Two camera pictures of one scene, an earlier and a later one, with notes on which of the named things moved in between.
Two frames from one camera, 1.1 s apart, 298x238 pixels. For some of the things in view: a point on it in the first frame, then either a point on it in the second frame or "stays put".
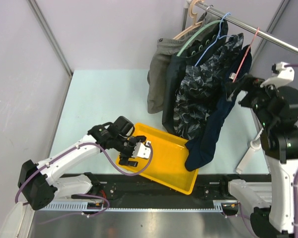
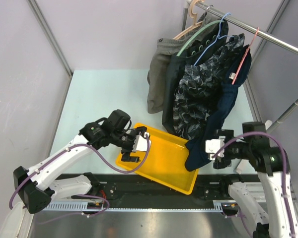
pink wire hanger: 245,55 stays put
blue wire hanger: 218,37 stays put
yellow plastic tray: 167,164 stays put
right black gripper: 232,89 → 222,162
